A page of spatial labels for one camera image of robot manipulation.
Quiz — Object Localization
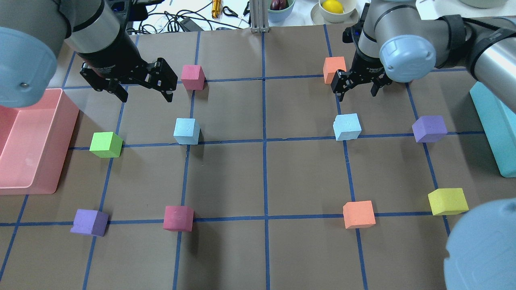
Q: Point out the pink plastic bin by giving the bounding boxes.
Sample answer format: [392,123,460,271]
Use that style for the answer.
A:
[0,88,79,196]

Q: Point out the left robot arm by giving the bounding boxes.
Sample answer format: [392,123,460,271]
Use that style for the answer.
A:
[0,0,178,108]

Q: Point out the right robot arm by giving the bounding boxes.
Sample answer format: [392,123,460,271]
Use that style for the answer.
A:
[330,0,515,290]

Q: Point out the cyan plastic bin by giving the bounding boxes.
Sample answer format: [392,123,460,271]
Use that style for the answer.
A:
[470,81,516,178]

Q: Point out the light blue block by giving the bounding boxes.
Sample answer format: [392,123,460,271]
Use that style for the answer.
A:
[333,113,362,141]
[173,118,200,145]

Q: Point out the orange block right far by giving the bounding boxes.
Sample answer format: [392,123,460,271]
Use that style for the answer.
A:
[322,56,347,84]

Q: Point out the aluminium frame post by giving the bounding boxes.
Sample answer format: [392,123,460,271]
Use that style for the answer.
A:
[249,0,270,33]

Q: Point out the purple block right side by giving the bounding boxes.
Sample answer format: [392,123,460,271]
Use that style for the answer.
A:
[412,115,448,143]

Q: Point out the orange block near base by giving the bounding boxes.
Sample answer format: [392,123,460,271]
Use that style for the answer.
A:
[343,200,376,229]

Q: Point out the red block right far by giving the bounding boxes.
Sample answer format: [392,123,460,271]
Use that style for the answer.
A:
[181,64,205,91]

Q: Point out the beige bowl with lemon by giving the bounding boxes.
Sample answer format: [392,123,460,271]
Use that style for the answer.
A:
[311,0,359,25]

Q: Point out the purple block left side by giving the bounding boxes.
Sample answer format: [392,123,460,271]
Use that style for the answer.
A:
[70,209,109,237]

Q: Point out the green bowl with fruit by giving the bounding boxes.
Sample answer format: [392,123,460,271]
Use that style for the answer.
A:
[267,0,295,23]

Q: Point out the yellow block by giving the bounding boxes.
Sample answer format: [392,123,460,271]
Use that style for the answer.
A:
[427,188,470,216]

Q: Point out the green block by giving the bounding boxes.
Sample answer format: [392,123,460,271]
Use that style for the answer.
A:
[89,132,123,158]

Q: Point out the purple block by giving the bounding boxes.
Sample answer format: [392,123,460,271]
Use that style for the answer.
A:
[70,209,109,237]
[412,115,448,143]

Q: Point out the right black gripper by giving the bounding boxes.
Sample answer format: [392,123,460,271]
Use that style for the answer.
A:
[331,24,392,102]

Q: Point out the red block near base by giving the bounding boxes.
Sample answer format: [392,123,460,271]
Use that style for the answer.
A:
[162,206,195,232]

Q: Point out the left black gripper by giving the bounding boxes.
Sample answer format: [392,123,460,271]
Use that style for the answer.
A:
[79,34,178,103]

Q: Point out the scissors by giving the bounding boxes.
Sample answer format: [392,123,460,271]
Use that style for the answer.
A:
[222,6,250,19]

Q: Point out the black power adapter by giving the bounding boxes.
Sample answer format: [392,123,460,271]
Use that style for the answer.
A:
[178,17,204,32]

